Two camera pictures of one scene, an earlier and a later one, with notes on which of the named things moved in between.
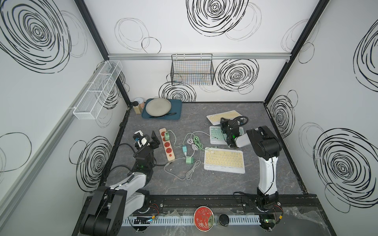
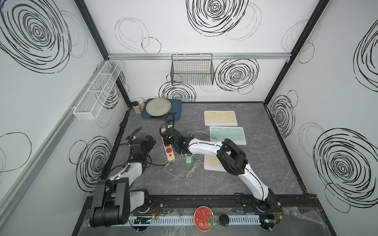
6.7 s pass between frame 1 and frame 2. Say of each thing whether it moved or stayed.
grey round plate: stayed
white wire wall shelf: stayed
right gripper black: moved
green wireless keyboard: stayed
